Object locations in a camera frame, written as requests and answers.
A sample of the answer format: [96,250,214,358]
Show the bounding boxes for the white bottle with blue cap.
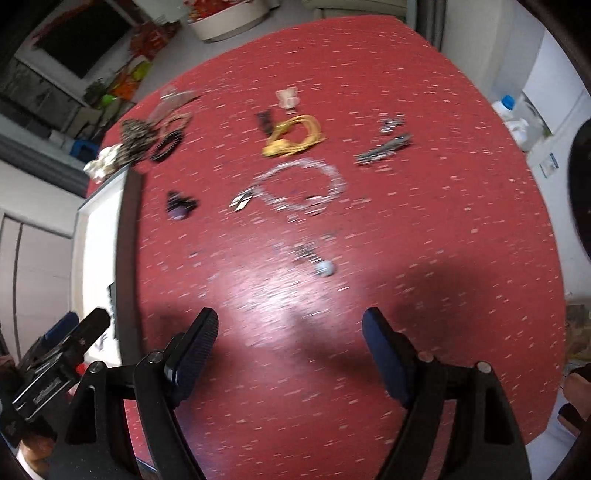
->
[490,95,532,148]

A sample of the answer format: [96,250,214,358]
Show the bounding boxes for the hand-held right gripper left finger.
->
[48,307,220,480]

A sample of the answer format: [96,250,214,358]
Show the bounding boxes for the black bead bracelet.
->
[150,129,184,162]

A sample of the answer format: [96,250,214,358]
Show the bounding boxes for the silver rhinestone hair clip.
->
[355,133,414,166]

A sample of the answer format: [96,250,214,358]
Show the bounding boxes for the white bead chain earring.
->
[291,242,337,278]

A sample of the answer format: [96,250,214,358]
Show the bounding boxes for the blue stool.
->
[69,138,100,162]

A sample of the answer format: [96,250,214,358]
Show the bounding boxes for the leopard print scrunchie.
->
[119,117,160,164]

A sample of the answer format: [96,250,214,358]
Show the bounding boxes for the white washing machine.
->
[522,28,591,259]

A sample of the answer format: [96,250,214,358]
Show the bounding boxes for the black purple hair claw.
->
[165,190,199,221]

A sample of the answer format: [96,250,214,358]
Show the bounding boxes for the yellow hair tie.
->
[261,114,326,158]

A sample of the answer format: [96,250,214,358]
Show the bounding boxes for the clear plastic bag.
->
[150,85,201,125]

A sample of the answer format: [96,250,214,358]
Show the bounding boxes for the clear crystal bead necklace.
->
[252,158,348,215]

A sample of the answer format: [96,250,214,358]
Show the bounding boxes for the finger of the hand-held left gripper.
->
[34,311,79,352]
[60,308,112,363]

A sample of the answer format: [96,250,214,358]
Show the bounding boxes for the white tray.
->
[69,164,144,365]

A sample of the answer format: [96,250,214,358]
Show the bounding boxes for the basket of snacks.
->
[187,0,278,43]

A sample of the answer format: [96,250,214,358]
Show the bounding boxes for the white satin scrunchie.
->
[83,144,123,178]

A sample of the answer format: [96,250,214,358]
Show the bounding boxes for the beige flower purple hair tie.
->
[276,88,301,114]

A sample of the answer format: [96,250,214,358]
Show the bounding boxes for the silver pendant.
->
[229,189,254,212]

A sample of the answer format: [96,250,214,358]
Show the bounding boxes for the black television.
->
[28,0,134,81]

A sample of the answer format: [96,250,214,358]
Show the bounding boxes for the pile of colourful boxes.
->
[106,21,181,107]

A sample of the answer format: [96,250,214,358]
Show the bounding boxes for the small silver earring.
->
[379,113,407,134]

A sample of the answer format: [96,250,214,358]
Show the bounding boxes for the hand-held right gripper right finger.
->
[361,307,532,480]

